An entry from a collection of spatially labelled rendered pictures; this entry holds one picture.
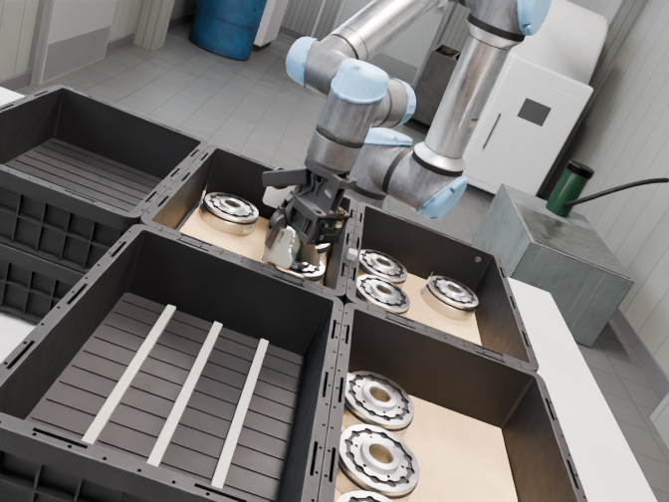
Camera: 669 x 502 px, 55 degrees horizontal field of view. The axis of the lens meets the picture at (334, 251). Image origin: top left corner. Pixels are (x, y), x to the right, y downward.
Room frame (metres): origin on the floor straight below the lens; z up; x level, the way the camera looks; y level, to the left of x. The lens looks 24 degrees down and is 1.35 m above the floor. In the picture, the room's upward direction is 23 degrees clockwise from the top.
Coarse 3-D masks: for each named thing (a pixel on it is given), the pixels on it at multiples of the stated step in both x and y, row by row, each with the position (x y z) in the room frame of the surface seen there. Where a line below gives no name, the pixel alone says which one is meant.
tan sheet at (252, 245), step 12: (192, 216) 1.04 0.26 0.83; (192, 228) 1.00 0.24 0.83; (204, 228) 1.02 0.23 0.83; (264, 228) 1.11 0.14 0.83; (204, 240) 0.97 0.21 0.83; (216, 240) 0.99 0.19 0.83; (228, 240) 1.01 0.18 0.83; (240, 240) 1.03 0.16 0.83; (252, 240) 1.05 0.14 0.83; (264, 240) 1.06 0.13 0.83; (240, 252) 0.98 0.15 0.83; (252, 252) 1.00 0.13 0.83; (324, 264) 1.07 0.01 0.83; (324, 276) 1.03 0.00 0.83
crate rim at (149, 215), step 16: (256, 160) 1.17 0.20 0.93; (176, 192) 0.90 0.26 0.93; (160, 208) 0.82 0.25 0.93; (352, 208) 1.13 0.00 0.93; (144, 224) 0.77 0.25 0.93; (160, 224) 0.78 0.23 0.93; (352, 224) 1.06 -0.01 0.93; (192, 240) 0.77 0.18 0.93; (240, 256) 0.78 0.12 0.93; (320, 288) 0.79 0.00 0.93; (336, 288) 0.81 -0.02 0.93
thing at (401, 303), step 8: (360, 280) 1.01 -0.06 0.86; (368, 280) 1.02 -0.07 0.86; (376, 280) 1.04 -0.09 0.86; (384, 280) 1.04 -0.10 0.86; (360, 288) 0.97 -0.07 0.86; (368, 288) 0.99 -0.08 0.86; (400, 288) 1.04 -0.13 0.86; (368, 296) 0.96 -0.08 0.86; (376, 296) 0.97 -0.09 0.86; (400, 296) 1.01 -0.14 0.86; (376, 304) 0.95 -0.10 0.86; (384, 304) 0.96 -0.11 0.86; (392, 304) 0.97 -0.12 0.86; (400, 304) 0.98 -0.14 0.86; (408, 304) 0.99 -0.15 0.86
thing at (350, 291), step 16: (368, 208) 1.17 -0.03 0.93; (416, 224) 1.19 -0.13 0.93; (352, 240) 0.99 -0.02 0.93; (448, 240) 1.19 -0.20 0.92; (496, 256) 1.20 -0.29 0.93; (352, 272) 0.88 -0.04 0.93; (352, 288) 0.83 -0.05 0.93; (368, 304) 0.80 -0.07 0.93; (512, 304) 1.01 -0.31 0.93; (400, 320) 0.80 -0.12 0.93; (448, 336) 0.81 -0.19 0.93; (528, 336) 0.91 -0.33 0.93; (496, 352) 0.82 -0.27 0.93; (528, 352) 0.86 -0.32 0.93; (528, 368) 0.81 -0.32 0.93
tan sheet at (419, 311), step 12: (408, 276) 1.17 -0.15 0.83; (408, 288) 1.12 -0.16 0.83; (420, 288) 1.14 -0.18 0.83; (420, 300) 1.09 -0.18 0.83; (408, 312) 1.03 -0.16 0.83; (420, 312) 1.04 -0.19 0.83; (432, 312) 1.06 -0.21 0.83; (432, 324) 1.02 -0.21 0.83; (444, 324) 1.04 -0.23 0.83; (456, 324) 1.06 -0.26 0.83; (468, 324) 1.08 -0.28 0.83; (468, 336) 1.03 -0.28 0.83
